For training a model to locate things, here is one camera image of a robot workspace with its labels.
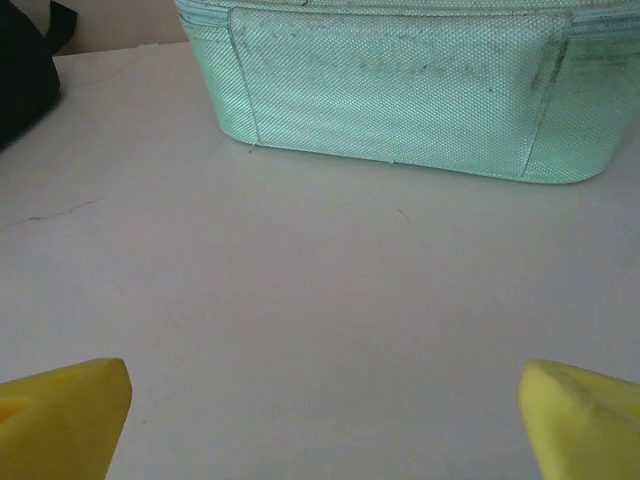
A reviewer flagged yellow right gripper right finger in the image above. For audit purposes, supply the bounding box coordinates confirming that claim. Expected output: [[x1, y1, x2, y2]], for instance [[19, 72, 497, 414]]
[[517, 358, 640, 480]]

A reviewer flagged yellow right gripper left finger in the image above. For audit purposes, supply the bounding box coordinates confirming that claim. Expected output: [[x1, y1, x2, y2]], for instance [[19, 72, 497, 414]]
[[0, 357, 134, 480]]

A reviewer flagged black backpack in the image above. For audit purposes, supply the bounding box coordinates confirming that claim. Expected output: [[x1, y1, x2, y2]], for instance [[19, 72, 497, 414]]
[[0, 0, 79, 151]]

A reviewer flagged mint green zip case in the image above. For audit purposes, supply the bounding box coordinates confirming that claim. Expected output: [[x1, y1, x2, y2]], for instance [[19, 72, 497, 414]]
[[172, 0, 640, 187]]

